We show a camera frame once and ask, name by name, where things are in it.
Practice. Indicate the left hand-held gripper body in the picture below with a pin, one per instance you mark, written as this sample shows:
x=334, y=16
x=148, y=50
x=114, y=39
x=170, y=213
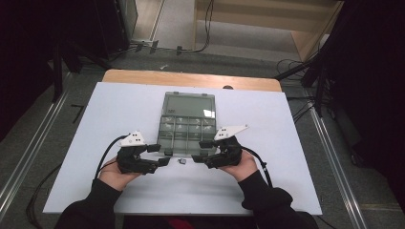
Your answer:
x=130, y=159

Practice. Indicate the wooden shelf unit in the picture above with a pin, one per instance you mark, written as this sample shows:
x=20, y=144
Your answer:
x=254, y=20

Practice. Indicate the small black plastic clip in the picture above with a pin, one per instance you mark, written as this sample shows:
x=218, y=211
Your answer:
x=182, y=161

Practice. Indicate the aluminium floor rail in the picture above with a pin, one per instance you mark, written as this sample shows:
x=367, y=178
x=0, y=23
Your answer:
x=337, y=178
x=31, y=149

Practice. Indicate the person's right hand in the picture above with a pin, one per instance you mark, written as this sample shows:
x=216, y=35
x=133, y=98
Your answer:
x=245, y=168

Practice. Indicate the red object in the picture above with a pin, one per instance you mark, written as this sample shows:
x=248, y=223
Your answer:
x=180, y=223

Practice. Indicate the translucent grey plastic organizer box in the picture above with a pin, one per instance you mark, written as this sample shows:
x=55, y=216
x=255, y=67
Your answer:
x=187, y=108

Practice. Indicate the black metal stand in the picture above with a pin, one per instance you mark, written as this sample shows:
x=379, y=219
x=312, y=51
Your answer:
x=58, y=73
x=320, y=89

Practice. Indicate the white board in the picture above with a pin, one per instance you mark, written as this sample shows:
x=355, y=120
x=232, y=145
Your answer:
x=127, y=105

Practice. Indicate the person's left hand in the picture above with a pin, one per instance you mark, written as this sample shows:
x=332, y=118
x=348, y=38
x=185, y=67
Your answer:
x=116, y=178

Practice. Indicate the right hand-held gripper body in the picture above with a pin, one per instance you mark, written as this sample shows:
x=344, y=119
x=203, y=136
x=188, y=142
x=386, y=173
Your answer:
x=230, y=152

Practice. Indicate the dark cabinet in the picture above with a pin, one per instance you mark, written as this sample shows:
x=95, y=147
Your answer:
x=114, y=25

